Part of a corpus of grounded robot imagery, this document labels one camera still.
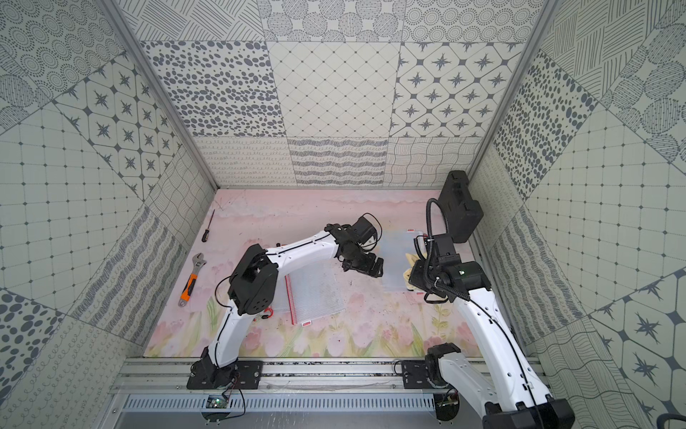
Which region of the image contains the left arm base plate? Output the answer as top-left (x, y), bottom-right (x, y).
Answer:
top-left (187, 347), bottom-right (264, 391)

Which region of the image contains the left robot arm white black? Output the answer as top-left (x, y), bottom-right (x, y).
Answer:
top-left (188, 216), bottom-right (383, 389)

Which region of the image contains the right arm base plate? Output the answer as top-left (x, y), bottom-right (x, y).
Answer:
top-left (401, 342), bottom-right (476, 391)

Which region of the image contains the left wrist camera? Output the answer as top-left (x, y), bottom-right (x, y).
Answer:
top-left (352, 216), bottom-right (379, 246)

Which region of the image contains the aluminium mounting rail frame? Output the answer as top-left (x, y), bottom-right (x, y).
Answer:
top-left (106, 357), bottom-right (489, 419)

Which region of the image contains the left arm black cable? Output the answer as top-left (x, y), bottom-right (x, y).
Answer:
top-left (358, 212), bottom-right (384, 253)

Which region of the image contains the black plastic case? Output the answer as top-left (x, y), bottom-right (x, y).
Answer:
top-left (439, 171), bottom-right (483, 243)

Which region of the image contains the black red screwdriver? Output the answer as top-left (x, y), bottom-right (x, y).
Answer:
top-left (201, 209), bottom-right (215, 243)

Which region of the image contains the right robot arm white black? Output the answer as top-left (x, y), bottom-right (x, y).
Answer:
top-left (408, 234), bottom-right (575, 428)

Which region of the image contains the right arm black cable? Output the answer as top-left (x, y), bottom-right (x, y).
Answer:
top-left (422, 197), bottom-right (542, 429)

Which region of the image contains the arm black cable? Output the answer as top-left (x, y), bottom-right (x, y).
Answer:
top-left (358, 212), bottom-right (384, 253)
top-left (422, 197), bottom-right (542, 429)

